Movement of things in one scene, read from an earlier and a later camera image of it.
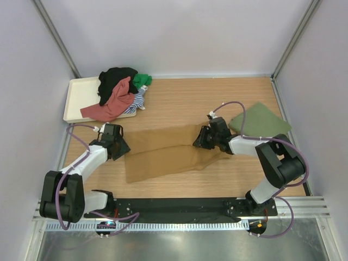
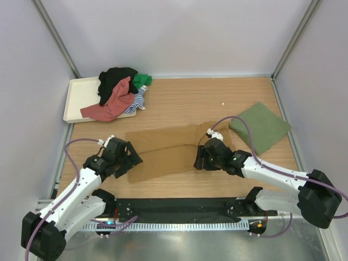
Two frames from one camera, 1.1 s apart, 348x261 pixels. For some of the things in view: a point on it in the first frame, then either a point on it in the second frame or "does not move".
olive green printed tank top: (259, 122) does not move
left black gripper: (124, 148) -> (134, 158)
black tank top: (109, 77) does not move
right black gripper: (200, 141) -> (198, 164)
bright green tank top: (140, 80) does not move
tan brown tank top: (158, 152) does not move
